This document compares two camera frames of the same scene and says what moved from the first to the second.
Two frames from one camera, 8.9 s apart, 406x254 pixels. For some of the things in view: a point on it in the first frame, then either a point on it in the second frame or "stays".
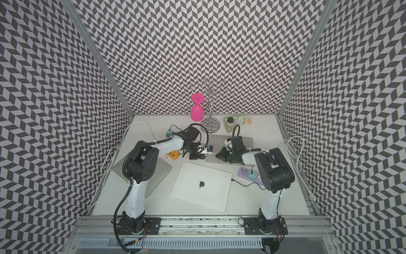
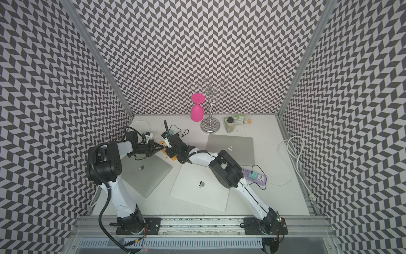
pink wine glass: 197,109 stays
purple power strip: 242,172 stays
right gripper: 222,155 -> 171,154
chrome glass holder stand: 212,91 stays
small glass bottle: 229,125 stays
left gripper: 197,156 -> 152,145
